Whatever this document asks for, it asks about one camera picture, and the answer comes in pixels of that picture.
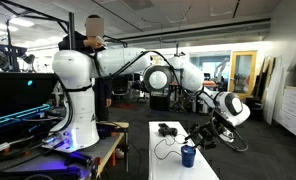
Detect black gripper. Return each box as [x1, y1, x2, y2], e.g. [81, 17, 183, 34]
[184, 120, 220, 150]

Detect blue plastic cup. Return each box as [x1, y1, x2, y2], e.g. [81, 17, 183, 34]
[180, 144, 197, 168]

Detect black controller device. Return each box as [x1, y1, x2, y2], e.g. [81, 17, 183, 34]
[157, 122, 179, 138]

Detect leaning white boards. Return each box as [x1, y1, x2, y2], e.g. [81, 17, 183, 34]
[260, 55, 286, 126]

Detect black office chair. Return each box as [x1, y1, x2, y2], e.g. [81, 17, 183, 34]
[111, 74, 131, 102]

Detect robot mounting platform table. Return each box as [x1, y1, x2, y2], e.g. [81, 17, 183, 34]
[0, 121, 130, 180]

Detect white drawer cabinet wood top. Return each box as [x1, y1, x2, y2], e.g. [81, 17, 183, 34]
[275, 85, 296, 145]

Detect person in dark clothes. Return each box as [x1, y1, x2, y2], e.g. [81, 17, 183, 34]
[57, 14, 114, 122]

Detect black handheld device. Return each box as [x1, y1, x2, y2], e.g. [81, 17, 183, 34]
[63, 151, 93, 168]

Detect large black screen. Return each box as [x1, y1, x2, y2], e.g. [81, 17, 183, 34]
[0, 72, 58, 122]

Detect thin black cable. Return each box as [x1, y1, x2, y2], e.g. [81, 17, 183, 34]
[153, 132, 189, 161]

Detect black robot wrist cable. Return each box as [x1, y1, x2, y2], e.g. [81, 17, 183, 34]
[210, 108, 250, 153]

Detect yellow door frame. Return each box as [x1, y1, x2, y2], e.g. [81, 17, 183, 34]
[227, 50, 258, 100]

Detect blue lit rail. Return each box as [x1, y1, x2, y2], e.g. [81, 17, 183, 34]
[0, 103, 52, 128]

